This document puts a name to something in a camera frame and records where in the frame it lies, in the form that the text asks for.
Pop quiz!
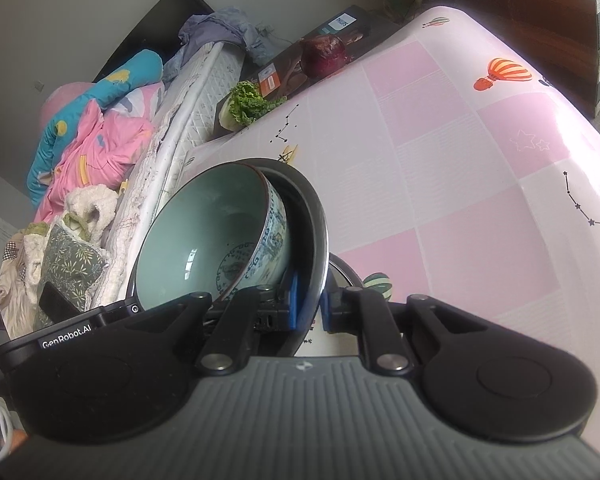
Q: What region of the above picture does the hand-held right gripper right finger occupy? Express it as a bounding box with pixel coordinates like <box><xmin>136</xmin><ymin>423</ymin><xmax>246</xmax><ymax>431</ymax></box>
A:
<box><xmin>319</xmin><ymin>282</ymin><xmax>463</xmax><ymax>375</ymax></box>

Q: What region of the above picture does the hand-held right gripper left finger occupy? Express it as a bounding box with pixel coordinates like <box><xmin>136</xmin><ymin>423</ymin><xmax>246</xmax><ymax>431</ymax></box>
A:
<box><xmin>130</xmin><ymin>269</ymin><xmax>302</xmax><ymax>377</ymax></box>

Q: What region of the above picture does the deep steel bowl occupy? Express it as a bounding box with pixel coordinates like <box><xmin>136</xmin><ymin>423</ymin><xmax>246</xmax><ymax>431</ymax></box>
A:
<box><xmin>127</xmin><ymin>157</ymin><xmax>330</xmax><ymax>359</ymax></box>

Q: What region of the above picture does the teal ceramic bowl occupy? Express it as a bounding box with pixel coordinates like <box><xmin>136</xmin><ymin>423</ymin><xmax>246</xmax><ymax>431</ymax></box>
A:
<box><xmin>135</xmin><ymin>162</ymin><xmax>294</xmax><ymax>309</ymax></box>

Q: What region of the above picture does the black phone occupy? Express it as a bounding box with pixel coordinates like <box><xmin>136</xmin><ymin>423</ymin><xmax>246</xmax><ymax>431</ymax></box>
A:
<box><xmin>38</xmin><ymin>282</ymin><xmax>92</xmax><ymax>327</ymax></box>

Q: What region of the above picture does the beige cloth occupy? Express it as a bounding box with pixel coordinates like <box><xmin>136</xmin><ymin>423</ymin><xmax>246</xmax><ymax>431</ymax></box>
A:
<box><xmin>0</xmin><ymin>232</ymin><xmax>47</xmax><ymax>339</ymax></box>

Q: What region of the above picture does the green leaf print pillow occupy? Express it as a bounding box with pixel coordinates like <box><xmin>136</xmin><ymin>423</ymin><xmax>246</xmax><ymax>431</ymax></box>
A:
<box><xmin>32</xmin><ymin>222</ymin><xmax>112</xmax><ymax>332</ymax></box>

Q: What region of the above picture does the cream fleece cloth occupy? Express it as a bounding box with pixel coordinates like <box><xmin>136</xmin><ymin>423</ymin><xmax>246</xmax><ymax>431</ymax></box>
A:
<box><xmin>62</xmin><ymin>184</ymin><xmax>119</xmax><ymax>247</ymax></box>

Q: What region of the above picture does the pink printed tablecloth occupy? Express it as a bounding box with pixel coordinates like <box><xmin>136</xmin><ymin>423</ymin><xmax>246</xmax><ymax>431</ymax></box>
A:
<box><xmin>180</xmin><ymin>5</ymin><xmax>600</xmax><ymax>442</ymax></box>

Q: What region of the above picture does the pink and teal quilt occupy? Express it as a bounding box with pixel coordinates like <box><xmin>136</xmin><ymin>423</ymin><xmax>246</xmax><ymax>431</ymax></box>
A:
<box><xmin>27</xmin><ymin>49</ymin><xmax>167</xmax><ymax>224</ymax></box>

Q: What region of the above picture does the green lettuce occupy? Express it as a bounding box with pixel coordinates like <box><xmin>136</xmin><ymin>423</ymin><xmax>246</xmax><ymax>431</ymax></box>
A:
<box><xmin>227</xmin><ymin>81</ymin><xmax>289</xmax><ymax>129</ymax></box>

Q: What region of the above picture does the red onion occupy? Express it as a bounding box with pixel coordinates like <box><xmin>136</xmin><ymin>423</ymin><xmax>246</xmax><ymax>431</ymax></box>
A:
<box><xmin>299</xmin><ymin>34</ymin><xmax>349</xmax><ymax>80</ymax></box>

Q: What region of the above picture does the flat dark carton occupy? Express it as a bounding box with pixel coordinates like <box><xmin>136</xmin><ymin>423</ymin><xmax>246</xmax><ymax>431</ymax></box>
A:
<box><xmin>212</xmin><ymin>4</ymin><xmax>402</xmax><ymax>144</ymax></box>

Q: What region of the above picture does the grey clothing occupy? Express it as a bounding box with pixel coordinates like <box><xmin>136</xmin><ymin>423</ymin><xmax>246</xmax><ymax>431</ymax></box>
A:
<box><xmin>162</xmin><ymin>7</ymin><xmax>292</xmax><ymax>84</ymax></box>

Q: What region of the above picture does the black headboard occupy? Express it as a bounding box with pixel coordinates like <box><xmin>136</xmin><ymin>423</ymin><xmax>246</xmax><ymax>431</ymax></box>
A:
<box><xmin>92</xmin><ymin>0</ymin><xmax>217</xmax><ymax>84</ymax></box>

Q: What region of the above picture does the dark brown wooden cabinet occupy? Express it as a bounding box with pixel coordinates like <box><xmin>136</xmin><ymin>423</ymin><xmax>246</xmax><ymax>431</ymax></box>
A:
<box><xmin>439</xmin><ymin>0</ymin><xmax>600</xmax><ymax>107</ymax></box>

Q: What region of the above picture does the white cord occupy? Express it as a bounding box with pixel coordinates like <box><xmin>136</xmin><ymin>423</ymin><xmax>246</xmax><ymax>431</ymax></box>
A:
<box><xmin>0</xmin><ymin>397</ymin><xmax>32</xmax><ymax>467</ymax></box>

